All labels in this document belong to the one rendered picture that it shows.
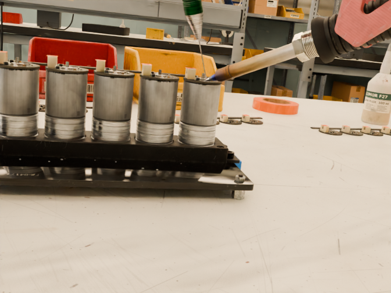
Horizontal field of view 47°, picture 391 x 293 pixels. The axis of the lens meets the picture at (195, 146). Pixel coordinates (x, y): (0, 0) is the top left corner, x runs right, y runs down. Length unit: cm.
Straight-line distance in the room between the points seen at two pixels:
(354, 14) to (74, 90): 16
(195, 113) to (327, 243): 11
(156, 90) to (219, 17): 230
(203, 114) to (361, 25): 11
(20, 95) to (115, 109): 5
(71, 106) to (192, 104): 7
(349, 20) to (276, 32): 470
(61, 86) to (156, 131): 6
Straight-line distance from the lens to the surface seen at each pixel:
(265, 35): 490
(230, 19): 259
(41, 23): 264
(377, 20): 23
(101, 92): 28
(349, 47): 25
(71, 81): 27
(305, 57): 26
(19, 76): 28
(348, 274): 21
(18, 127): 28
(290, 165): 35
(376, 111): 61
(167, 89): 28
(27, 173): 25
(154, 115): 28
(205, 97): 28
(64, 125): 28
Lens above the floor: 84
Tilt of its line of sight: 15 degrees down
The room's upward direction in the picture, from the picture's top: 6 degrees clockwise
